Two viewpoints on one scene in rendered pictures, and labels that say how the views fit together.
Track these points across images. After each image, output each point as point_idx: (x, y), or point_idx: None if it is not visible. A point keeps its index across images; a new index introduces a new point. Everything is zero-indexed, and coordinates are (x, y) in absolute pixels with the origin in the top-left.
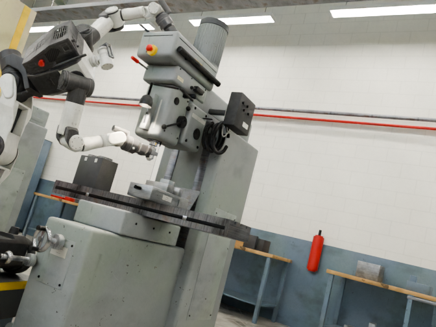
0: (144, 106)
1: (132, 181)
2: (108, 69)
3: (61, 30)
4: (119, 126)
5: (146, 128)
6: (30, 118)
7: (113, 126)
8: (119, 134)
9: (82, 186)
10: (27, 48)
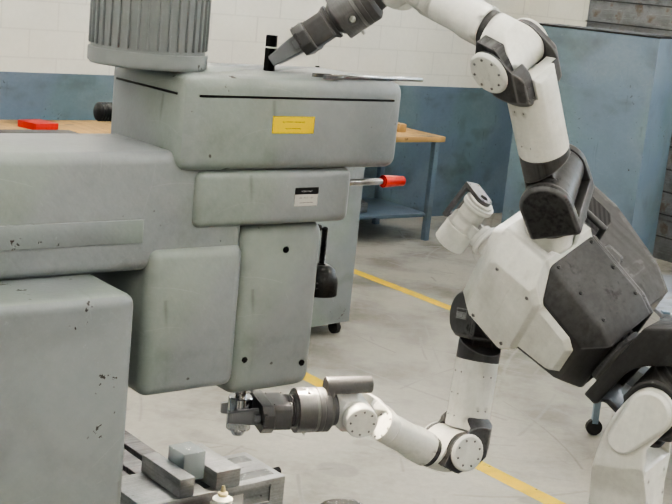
0: (317, 294)
1: (282, 474)
2: (444, 246)
3: (597, 206)
4: (357, 376)
5: None
6: (592, 467)
7: (372, 380)
8: None
9: None
10: (666, 287)
